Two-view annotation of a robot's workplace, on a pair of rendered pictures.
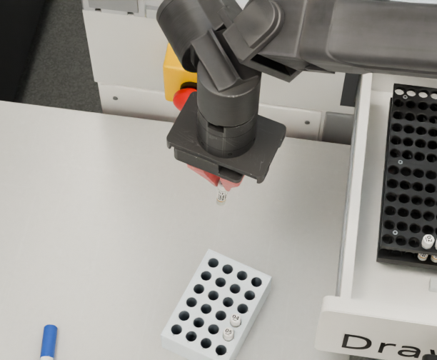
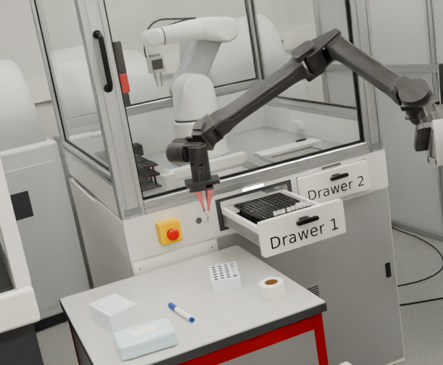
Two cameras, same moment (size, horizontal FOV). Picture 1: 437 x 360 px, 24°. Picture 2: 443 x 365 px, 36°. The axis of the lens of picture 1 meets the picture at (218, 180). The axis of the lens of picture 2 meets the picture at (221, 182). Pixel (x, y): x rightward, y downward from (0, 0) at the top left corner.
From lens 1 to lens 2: 154 cm
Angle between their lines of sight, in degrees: 49
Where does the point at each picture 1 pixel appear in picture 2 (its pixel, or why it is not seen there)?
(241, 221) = not seen: hidden behind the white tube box
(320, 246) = (243, 261)
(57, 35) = not seen: outside the picture
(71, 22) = not seen: outside the picture
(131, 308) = (194, 293)
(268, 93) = (195, 237)
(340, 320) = (266, 228)
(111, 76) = (137, 256)
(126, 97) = (144, 266)
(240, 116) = (205, 156)
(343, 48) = (224, 116)
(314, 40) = (216, 119)
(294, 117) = (207, 246)
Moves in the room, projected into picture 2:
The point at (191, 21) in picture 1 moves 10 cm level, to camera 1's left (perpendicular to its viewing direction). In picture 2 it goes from (178, 145) to (148, 153)
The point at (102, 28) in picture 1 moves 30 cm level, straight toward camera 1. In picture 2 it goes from (130, 228) to (188, 242)
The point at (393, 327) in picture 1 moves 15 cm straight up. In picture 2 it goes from (282, 223) to (275, 174)
